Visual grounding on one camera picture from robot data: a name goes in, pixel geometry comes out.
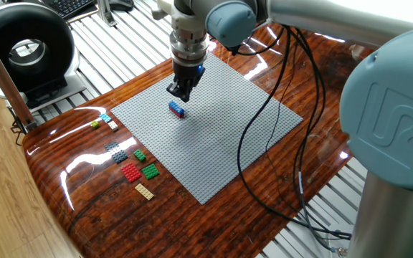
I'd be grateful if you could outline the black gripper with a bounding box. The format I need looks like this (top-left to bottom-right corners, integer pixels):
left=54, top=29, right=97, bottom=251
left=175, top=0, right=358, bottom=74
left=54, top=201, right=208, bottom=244
left=166, top=61, right=207, bottom=104

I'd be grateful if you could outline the blue long Lego brick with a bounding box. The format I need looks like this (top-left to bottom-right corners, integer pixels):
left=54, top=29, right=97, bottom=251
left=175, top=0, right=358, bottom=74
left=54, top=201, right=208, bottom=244
left=168, top=100, right=185, bottom=116

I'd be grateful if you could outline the red long Lego brick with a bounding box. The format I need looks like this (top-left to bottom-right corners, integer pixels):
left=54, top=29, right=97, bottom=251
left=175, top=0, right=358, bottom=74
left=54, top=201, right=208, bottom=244
left=168, top=106, right=185, bottom=119

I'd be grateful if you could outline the grey Lego baseplate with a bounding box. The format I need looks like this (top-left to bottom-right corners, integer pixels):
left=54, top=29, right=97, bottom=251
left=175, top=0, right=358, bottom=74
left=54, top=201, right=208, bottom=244
left=110, top=52, right=304, bottom=205

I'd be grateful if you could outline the green square Lego plate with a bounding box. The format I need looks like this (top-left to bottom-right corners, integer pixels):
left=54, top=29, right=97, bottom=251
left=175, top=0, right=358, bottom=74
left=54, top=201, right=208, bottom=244
left=141, top=163, right=161, bottom=181

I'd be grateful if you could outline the dark grey Lego plate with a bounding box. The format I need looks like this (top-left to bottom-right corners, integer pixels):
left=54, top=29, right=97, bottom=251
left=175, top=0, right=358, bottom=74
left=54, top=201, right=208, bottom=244
left=105, top=141, right=129, bottom=165

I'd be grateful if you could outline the red Lego plate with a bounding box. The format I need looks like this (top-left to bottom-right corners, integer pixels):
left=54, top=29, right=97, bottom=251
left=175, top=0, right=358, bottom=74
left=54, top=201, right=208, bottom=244
left=120, top=162, right=143, bottom=183

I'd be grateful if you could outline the tan Lego plate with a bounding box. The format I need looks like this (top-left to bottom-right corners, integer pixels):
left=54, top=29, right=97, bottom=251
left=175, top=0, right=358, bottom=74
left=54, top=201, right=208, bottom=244
left=134, top=183, right=155, bottom=201

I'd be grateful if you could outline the black computer mouse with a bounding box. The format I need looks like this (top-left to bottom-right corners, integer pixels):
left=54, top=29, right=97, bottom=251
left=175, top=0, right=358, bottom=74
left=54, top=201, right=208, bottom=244
left=108, top=0, right=135, bottom=11

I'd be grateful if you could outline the black keyboard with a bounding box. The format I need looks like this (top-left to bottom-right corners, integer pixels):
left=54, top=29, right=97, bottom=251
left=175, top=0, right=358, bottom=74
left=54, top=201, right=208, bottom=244
left=43, top=0, right=98, bottom=21

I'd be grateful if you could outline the glossy wood-grain table mat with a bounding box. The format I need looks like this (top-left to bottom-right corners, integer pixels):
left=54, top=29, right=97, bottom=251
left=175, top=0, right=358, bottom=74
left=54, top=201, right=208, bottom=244
left=22, top=23, right=374, bottom=258

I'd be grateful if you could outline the brown wooden pole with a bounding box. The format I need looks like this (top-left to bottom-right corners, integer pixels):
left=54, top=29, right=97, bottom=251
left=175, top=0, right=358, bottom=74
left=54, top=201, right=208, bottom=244
left=0, top=21, right=37, bottom=132

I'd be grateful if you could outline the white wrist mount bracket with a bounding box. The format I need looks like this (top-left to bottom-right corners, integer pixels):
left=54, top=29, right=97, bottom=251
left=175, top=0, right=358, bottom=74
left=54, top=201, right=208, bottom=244
left=151, top=0, right=207, bottom=33

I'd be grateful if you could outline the black cable with ferrite bead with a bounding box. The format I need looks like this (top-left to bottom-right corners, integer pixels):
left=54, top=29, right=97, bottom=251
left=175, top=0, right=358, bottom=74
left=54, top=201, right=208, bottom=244
left=226, top=24, right=353, bottom=240

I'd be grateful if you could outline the aluminium bracket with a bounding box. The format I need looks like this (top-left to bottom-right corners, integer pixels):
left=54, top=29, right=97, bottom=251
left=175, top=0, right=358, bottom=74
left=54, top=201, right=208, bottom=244
left=96, top=0, right=118, bottom=28

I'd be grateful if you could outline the black cable with grey sleeve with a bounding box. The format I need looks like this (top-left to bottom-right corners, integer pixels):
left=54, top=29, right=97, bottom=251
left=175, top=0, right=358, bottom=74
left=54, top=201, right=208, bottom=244
left=285, top=27, right=353, bottom=256

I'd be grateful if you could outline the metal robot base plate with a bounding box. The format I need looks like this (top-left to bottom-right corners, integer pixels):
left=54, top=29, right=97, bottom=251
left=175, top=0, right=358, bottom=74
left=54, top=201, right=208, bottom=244
left=326, top=224, right=354, bottom=258

